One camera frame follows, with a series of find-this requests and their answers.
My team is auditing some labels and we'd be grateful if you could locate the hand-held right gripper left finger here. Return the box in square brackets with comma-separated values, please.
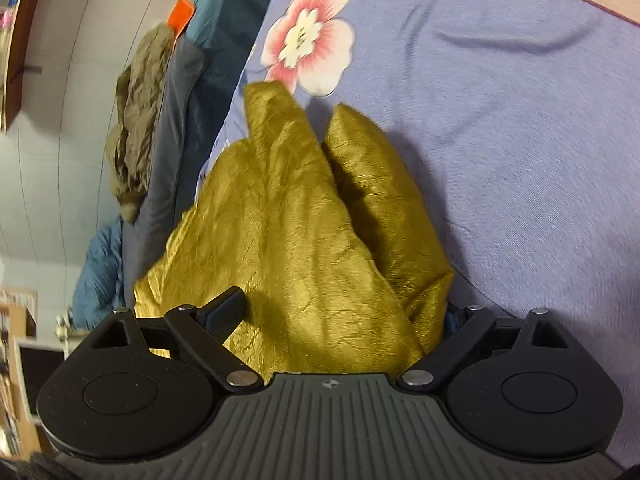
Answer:
[91, 286, 265, 394]

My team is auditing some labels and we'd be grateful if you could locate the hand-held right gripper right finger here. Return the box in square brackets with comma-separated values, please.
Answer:
[397, 304, 571, 392]

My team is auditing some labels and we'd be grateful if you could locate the gold satin jacket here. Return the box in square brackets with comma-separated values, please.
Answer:
[132, 81, 457, 376]

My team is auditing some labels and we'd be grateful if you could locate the blue duvet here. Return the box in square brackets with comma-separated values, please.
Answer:
[71, 215, 126, 332]

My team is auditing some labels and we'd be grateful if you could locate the purple floral bed sheet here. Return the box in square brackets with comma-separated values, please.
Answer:
[195, 0, 640, 468]

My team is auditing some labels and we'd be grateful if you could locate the grey blanket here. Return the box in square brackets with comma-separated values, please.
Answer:
[121, 37, 210, 306]

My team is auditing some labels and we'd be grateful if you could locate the olive green jacket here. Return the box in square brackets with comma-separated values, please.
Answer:
[106, 22, 177, 224]

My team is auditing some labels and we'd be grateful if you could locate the orange cloth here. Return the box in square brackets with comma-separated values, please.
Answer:
[166, 0, 197, 32]

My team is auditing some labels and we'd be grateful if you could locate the wooden wall shelf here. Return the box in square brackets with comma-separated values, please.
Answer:
[0, 0, 53, 133]

